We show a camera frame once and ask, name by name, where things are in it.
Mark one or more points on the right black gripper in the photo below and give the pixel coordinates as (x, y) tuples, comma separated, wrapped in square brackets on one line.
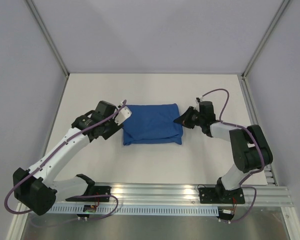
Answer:
[(190, 118)]

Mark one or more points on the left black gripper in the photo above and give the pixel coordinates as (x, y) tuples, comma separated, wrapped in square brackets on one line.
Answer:
[(114, 128)]

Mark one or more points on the blue surgical drape cloth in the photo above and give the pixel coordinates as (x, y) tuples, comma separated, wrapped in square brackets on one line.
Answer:
[(152, 124)]

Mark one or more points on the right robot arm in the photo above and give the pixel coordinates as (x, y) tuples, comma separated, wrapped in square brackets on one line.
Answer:
[(250, 151)]

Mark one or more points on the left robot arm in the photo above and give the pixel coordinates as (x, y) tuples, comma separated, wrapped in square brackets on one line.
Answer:
[(36, 187)]

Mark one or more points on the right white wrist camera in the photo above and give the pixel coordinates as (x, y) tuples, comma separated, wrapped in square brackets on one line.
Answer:
[(199, 103)]

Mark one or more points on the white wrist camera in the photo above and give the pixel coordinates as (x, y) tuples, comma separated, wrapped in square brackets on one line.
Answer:
[(199, 103), (123, 114)]

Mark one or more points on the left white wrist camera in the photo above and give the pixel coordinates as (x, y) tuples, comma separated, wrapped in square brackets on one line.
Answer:
[(123, 114)]

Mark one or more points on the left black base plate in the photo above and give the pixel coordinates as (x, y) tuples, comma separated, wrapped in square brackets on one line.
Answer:
[(96, 193)]

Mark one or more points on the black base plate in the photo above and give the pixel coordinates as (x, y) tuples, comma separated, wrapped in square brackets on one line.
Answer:
[(96, 193), (216, 195)]

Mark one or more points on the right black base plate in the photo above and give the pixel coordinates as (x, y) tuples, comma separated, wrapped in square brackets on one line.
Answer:
[(216, 195)]

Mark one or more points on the aluminium mounting rail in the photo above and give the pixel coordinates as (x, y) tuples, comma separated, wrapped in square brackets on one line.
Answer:
[(183, 193)]

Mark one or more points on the slotted cable duct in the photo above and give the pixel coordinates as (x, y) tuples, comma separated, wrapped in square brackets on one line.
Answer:
[(140, 210)]

